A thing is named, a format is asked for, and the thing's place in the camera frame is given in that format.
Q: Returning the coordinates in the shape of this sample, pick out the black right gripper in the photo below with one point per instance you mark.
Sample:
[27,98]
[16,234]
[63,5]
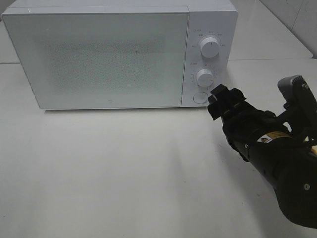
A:
[247,128]

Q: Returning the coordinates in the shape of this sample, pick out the round door release button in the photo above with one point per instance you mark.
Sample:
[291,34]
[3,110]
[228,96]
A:
[200,98]

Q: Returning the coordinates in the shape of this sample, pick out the white microwave door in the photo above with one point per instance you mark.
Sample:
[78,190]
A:
[99,61]

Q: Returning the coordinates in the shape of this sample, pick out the toast sandwich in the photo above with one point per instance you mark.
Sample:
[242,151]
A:
[314,149]

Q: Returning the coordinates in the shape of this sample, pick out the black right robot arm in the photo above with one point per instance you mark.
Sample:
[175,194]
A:
[279,147]

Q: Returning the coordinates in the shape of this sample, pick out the lower white timer knob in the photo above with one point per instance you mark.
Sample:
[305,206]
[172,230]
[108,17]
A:
[204,77]

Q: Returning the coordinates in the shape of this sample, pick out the white microwave oven body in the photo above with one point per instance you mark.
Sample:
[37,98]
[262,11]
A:
[205,18]

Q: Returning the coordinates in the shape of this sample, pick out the upper white power knob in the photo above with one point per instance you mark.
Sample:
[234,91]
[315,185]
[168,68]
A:
[209,46]

